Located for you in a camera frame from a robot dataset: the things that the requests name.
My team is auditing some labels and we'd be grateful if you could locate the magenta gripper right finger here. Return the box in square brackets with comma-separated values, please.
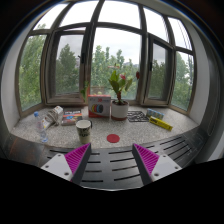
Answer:
[132, 144, 181, 185]

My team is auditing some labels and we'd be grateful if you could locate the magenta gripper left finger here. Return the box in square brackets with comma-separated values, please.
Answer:
[42, 143, 91, 185]

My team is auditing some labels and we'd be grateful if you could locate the clear plastic water bottle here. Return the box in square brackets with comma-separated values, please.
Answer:
[34, 111, 48, 143]

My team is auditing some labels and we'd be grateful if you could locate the black slotted radiator cover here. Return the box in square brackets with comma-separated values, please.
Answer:
[0, 127, 208, 190]

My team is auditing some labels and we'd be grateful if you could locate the white paper cup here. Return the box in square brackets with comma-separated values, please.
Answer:
[76, 120, 92, 144]

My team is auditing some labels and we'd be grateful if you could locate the red round coaster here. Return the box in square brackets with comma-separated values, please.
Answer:
[107, 134, 120, 143]

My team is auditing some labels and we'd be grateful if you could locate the yellow long box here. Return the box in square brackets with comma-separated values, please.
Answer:
[149, 116, 173, 131]

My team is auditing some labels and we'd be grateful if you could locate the dark flat book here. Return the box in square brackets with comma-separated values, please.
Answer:
[61, 110, 82, 126]

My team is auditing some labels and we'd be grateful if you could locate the black patterned tray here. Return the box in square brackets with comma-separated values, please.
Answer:
[127, 111, 149, 122]

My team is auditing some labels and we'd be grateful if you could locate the blue small box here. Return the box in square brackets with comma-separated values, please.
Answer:
[146, 108, 164, 120]

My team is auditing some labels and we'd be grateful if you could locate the red and white box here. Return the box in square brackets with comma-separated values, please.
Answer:
[88, 95, 111, 118]

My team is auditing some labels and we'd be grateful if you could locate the potted green plant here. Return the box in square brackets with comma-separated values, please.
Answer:
[108, 70, 140, 121]

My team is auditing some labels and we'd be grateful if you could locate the small green plant sprig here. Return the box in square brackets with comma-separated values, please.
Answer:
[80, 81, 89, 103]

